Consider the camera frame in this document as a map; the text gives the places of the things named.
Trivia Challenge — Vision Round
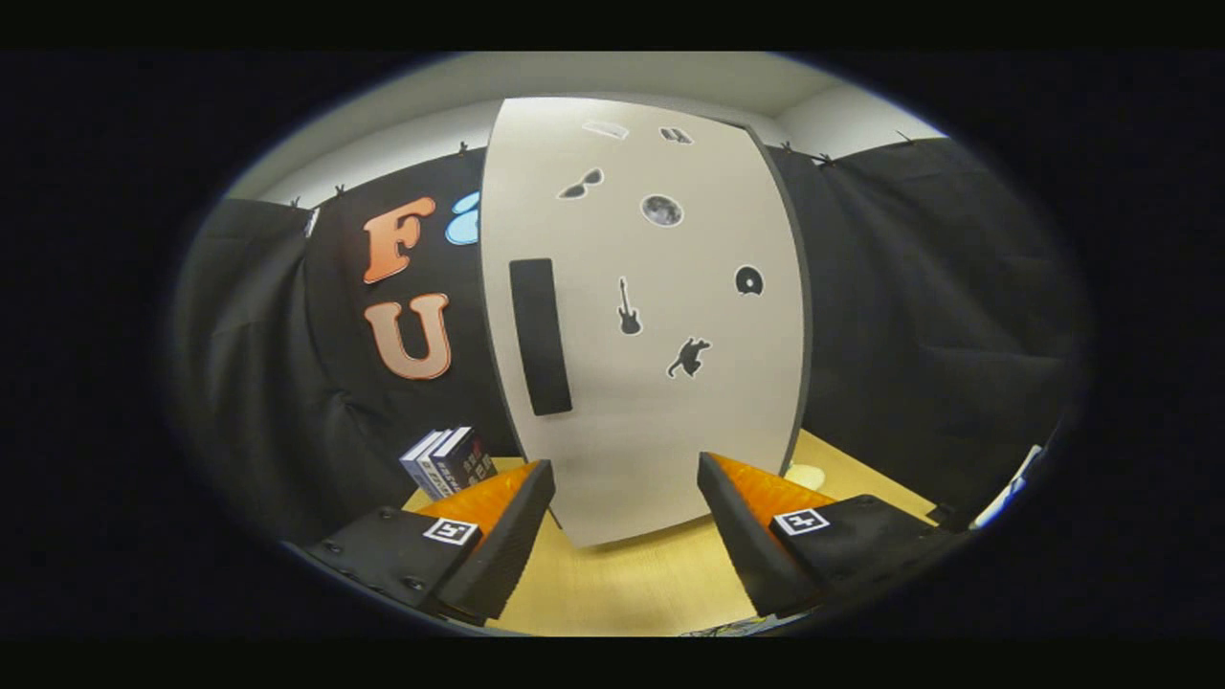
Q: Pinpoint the light blue spine book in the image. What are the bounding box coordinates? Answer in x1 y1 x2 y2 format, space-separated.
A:
400 431 446 499
414 428 465 500

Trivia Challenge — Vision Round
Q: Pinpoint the grey cabinet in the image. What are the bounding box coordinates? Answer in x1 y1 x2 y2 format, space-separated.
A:
479 94 814 551

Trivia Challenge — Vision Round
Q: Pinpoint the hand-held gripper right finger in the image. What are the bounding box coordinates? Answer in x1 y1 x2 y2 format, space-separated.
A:
697 453 958 618

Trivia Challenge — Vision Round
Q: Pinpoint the beige cabinet door black handle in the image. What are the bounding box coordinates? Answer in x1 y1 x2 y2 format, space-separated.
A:
480 96 805 548

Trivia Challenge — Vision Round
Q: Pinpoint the dark blue book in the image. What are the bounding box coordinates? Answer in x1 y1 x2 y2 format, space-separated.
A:
431 426 499 497

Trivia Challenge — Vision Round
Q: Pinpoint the row of cloth clips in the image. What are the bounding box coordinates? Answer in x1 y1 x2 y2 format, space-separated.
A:
285 130 915 211

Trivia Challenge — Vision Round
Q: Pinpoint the black backdrop cloth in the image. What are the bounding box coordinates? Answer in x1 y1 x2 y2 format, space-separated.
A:
172 137 1087 546

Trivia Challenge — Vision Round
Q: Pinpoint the white side table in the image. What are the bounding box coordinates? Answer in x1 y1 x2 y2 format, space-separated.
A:
969 443 1044 530

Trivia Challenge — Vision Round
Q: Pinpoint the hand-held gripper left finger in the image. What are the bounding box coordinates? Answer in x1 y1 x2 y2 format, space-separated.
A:
306 459 556 625

